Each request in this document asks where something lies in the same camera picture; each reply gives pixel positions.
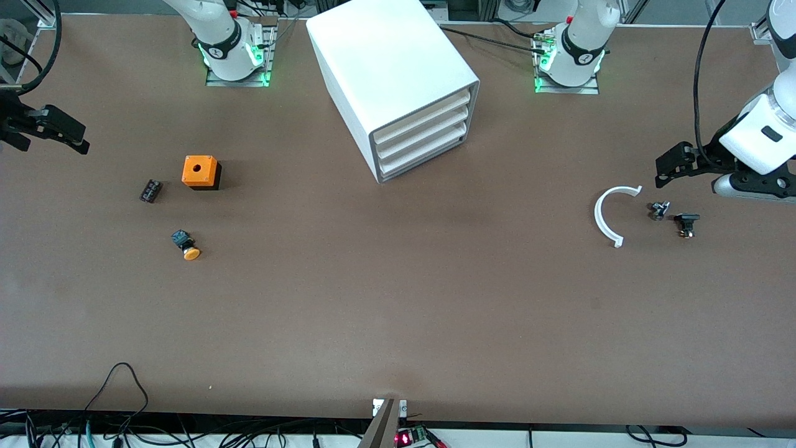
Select yellow push button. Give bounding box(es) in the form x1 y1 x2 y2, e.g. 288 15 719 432
171 230 201 261

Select orange box with hole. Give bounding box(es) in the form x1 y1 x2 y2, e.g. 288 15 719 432
182 156 223 191

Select red-lit circuit board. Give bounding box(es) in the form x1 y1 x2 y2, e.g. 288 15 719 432
395 424 447 448

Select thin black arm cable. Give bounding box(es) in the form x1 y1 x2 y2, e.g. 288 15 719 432
0 34 44 77

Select thick black gripper cable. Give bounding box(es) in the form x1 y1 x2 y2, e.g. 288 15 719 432
693 0 729 164
0 0 63 95

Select white semicircular bracket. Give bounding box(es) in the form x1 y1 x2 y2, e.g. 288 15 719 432
594 185 643 248

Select aluminium frame profile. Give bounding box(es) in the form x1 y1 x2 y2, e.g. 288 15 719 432
22 0 64 29
749 19 777 45

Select black cable behind cabinet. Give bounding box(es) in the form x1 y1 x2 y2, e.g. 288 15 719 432
437 20 555 52

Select thin black looped cable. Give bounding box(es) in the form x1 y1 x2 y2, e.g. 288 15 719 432
84 362 150 430

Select black cable at table edge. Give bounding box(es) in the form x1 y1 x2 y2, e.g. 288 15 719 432
625 424 690 448

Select grey camera mount strut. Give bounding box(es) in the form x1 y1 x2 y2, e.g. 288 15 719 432
357 398 409 448

